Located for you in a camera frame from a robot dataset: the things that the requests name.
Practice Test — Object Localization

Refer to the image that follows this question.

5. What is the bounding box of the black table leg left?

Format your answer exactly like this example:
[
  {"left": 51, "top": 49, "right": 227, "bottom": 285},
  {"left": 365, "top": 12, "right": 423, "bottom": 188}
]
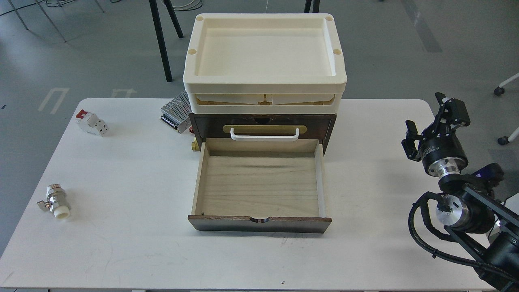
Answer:
[{"left": 149, "top": 0, "right": 184, "bottom": 82}]

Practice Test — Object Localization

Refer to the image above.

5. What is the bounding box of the brass fitting beside cabinet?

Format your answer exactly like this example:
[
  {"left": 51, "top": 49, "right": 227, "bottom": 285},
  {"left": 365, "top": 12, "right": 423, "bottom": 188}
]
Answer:
[{"left": 191, "top": 138, "right": 201, "bottom": 152}]

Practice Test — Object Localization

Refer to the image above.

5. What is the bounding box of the white red circuit breaker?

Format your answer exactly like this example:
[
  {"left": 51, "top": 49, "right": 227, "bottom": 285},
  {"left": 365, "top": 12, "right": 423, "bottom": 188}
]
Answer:
[{"left": 75, "top": 109, "right": 109, "bottom": 135}]

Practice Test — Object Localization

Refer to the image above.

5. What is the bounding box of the open wooden drawer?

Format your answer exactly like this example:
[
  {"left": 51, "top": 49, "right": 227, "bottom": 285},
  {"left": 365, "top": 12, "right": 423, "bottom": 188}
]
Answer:
[{"left": 188, "top": 138, "right": 332, "bottom": 234}]

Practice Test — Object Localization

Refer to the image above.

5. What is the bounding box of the grey chair legs background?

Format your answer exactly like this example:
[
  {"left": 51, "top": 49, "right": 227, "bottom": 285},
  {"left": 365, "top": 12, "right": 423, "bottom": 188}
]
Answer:
[{"left": 6, "top": 0, "right": 105, "bottom": 43}]

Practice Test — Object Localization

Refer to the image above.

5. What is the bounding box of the black table leg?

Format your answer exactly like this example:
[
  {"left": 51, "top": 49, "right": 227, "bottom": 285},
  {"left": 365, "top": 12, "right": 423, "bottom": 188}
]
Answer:
[
  {"left": 149, "top": 0, "right": 184, "bottom": 82},
  {"left": 304, "top": 0, "right": 320, "bottom": 13}
]

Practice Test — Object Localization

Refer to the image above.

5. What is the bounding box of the dark wooden cabinet body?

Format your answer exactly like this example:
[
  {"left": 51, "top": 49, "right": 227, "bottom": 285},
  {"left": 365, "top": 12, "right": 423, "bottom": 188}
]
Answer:
[{"left": 189, "top": 113, "right": 336, "bottom": 148}]

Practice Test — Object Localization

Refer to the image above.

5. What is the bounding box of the white cabinet handle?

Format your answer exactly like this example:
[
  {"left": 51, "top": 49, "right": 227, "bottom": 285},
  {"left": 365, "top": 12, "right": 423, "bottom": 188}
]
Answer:
[{"left": 230, "top": 127, "right": 300, "bottom": 142}]

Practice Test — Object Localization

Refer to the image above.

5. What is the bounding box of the silver white pipe valve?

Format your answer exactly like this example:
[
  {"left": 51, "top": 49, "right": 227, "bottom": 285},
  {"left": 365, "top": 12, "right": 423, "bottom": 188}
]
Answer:
[{"left": 37, "top": 184, "right": 71, "bottom": 219}]

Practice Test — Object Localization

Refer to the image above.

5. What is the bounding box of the white chair base with casters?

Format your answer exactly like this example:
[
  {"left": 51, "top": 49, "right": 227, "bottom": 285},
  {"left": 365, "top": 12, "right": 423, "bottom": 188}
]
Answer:
[{"left": 493, "top": 72, "right": 519, "bottom": 146}]

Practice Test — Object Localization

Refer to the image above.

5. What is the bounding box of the metal mesh power supply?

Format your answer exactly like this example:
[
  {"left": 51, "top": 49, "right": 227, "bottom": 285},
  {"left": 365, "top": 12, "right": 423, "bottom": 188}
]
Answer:
[{"left": 161, "top": 91, "right": 191, "bottom": 134}]

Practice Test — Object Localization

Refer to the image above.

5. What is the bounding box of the cream plastic stacked tray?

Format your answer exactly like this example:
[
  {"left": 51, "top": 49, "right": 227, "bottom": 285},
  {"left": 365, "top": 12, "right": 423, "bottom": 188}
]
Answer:
[{"left": 183, "top": 13, "right": 347, "bottom": 115}]

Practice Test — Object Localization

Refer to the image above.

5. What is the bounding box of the black table leg right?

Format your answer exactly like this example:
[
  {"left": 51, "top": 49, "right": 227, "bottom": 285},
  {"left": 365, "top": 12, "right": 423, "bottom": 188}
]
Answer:
[{"left": 304, "top": 0, "right": 320, "bottom": 13}]

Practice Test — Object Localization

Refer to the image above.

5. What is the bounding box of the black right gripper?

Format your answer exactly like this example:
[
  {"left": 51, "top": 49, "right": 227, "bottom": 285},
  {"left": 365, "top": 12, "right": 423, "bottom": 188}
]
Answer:
[{"left": 401, "top": 92, "right": 471, "bottom": 177}]

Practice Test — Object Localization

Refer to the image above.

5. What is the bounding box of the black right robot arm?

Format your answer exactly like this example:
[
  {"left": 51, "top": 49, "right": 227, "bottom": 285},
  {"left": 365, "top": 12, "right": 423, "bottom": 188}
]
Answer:
[{"left": 401, "top": 92, "right": 519, "bottom": 292}]

